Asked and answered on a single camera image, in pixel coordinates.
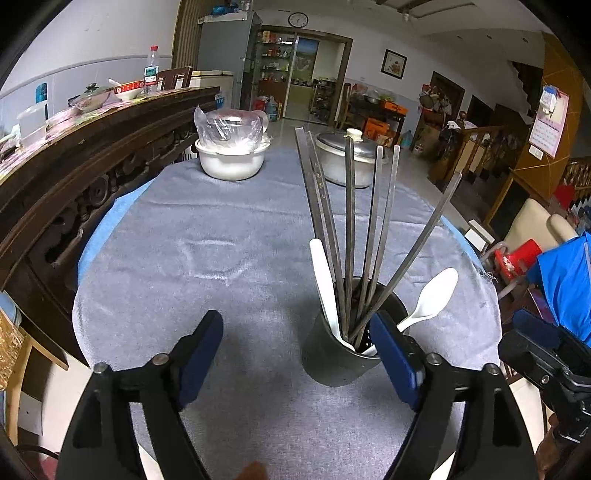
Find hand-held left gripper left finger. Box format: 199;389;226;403
55;310;225;480

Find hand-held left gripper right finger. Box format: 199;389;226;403
369;311;539;480

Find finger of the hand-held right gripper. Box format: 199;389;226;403
499;309;567;385

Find perforated metal utensil holder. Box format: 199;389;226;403
302;277;409;387

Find white ceramic spoon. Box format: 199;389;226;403
308;237;356;352
362;267;459;357

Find blue jacket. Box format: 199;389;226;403
526;231;591;347

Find red plastic stool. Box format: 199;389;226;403
494;240;543;282

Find grey table cloth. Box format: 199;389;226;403
73;148;502;480

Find beige armchair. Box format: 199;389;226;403
503;198;578;259

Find white box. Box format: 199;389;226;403
464;220;495;250

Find blue cloth under grey cloth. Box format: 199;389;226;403
78;180;153;287

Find aluminium pot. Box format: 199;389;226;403
318;148;375;188

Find wooden stair railing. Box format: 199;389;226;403
429;124;527;185

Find carved dark wooden bench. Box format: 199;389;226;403
0;87;220;365

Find orange box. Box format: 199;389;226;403
365;117;393;139

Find clear plastic bag with bowl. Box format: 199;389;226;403
194;105;269;153

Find floral tablecloth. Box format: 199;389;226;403
0;90;153;181

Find white chest freezer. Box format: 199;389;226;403
189;69;235;109

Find red and white bowl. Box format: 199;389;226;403
113;80;144;101

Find bowl with glass lid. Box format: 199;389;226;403
69;83;114;112

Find wooden chair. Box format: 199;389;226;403
157;67;192;93

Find clear plastic container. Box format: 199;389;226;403
17;104;47;144

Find clear plastic water bottle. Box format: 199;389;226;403
144;45;160;93

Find shelf with bottles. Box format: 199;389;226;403
259;30;296;100

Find grey refrigerator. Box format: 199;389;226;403
198;13;263;109

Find wall calendar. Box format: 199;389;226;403
529;85;570;158

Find framed wall picture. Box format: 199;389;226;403
381;49;408;78

